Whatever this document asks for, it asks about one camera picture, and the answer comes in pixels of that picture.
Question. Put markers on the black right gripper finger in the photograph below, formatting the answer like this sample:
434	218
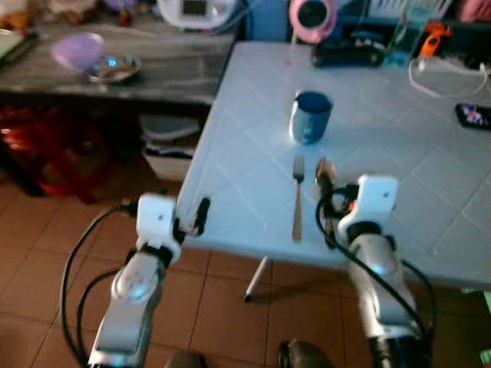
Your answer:
327	186

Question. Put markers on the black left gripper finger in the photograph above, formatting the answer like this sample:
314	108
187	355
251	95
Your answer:
202	215

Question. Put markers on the steel fork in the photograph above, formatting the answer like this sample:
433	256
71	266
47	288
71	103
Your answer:
298	203

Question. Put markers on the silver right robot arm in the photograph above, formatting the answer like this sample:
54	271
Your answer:
376	264

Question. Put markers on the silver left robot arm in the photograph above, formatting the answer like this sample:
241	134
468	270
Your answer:
134	287

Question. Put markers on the steel spoon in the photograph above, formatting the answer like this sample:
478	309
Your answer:
326	164

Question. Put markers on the blue mug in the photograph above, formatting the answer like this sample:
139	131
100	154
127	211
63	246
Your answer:
310	119

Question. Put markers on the white storage bin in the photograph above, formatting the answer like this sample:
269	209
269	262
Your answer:
170	149

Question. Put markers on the grey table leg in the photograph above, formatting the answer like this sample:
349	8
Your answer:
257	280

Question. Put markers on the black flat device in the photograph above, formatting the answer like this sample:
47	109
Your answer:
349	55

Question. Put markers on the red plastic stool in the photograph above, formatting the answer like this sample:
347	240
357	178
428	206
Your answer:
46	142

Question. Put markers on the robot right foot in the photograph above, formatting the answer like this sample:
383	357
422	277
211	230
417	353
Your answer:
305	356

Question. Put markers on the pink round device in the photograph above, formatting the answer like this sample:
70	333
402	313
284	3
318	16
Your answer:
312	19

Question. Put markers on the clear blue plastic container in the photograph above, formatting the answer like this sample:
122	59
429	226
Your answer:
406	38

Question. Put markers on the green plastic object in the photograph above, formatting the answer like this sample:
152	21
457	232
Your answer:
486	303

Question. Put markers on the shallow steel plate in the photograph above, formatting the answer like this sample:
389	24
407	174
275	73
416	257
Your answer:
113	70

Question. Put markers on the orange hand tool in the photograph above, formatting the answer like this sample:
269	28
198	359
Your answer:
434	38

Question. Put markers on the white kitchen mixer appliance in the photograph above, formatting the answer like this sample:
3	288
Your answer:
196	11

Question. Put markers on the large purple plastic bowl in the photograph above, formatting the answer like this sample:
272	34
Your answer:
77	52

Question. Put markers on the pink plastic container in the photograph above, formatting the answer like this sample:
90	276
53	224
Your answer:
476	8

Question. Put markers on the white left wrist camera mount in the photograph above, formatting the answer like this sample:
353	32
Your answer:
157	218

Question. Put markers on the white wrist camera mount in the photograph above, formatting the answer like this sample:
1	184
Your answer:
157	218
376	198

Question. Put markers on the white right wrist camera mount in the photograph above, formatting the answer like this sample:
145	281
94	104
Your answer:
376	198

